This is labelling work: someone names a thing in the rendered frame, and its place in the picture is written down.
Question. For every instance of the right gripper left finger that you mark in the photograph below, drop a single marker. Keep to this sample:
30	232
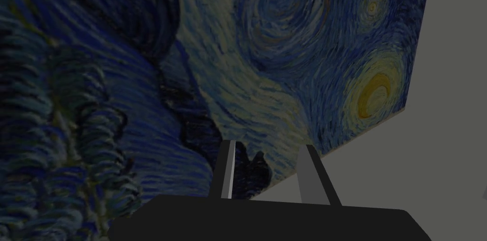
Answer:
224	172

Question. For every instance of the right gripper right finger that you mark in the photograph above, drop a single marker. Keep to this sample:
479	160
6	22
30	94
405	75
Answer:
312	180

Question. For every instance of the blue swirling night sky painting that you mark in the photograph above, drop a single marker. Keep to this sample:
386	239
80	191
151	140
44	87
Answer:
190	62

